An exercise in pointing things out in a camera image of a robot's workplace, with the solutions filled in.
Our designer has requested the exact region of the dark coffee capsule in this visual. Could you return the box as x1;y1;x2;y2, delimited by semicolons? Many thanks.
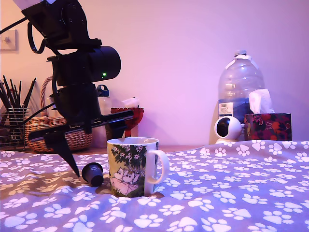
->
81;162;105;187

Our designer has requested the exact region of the red glass goblet bowl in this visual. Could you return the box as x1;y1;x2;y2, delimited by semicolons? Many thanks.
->
110;106;145;139

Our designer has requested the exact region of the clear bottle blue cap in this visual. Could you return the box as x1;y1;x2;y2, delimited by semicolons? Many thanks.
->
92;84;114;148

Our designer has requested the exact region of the illustrated white mug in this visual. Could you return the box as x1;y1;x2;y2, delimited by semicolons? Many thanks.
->
106;137;170;198

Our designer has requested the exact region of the white packet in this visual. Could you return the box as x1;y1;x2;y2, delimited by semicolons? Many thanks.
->
122;96;140;108

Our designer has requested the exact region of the black chopstick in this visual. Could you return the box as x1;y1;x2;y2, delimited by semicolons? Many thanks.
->
16;80;23;109
23;77;38;108
2;75;14;109
10;79;20;109

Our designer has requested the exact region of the paw print cloth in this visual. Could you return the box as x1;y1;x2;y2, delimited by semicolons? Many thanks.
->
0;140;309;232

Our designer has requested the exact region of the large clear water bottle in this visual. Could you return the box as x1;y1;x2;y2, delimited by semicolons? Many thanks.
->
218;50;266;126

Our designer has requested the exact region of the white tissue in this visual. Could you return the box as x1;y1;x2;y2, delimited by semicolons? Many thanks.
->
249;88;276;115

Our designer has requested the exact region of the floral tissue box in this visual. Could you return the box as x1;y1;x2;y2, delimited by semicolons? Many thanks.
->
244;113;293;142

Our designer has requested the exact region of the wicker basket with handle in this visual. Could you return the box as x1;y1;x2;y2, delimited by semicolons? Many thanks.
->
25;76;94;153

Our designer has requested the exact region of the thick black cable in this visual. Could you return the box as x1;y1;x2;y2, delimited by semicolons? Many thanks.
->
23;81;60;124

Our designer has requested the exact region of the wire utensil holder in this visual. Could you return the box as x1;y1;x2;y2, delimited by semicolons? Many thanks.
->
0;105;31;152

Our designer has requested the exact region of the short looped black cable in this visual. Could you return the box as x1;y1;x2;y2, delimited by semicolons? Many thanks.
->
27;21;48;54

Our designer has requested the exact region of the white wall switch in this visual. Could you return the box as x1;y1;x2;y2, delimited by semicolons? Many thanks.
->
0;29;19;52

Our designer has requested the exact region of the small white round camera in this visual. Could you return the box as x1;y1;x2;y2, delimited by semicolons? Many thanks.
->
214;116;243;145

